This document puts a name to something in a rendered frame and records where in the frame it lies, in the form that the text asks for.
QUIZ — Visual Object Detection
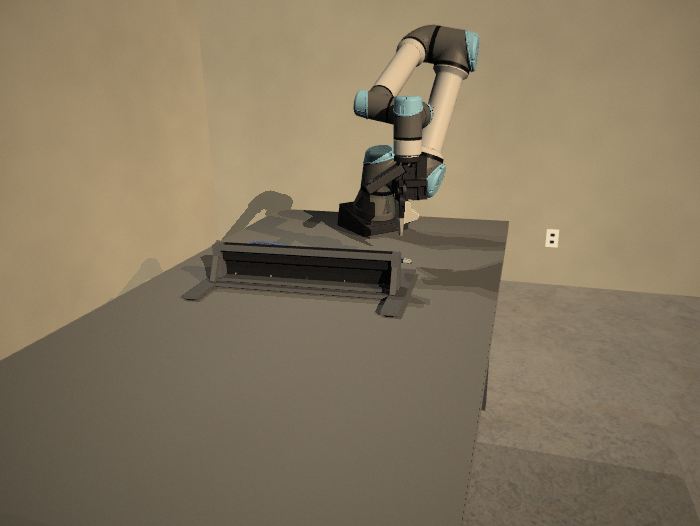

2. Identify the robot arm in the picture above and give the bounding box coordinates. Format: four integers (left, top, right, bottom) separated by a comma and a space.
353, 25, 480, 221

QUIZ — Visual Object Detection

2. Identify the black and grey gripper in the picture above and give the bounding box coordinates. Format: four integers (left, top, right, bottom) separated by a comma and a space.
394, 155, 428, 236

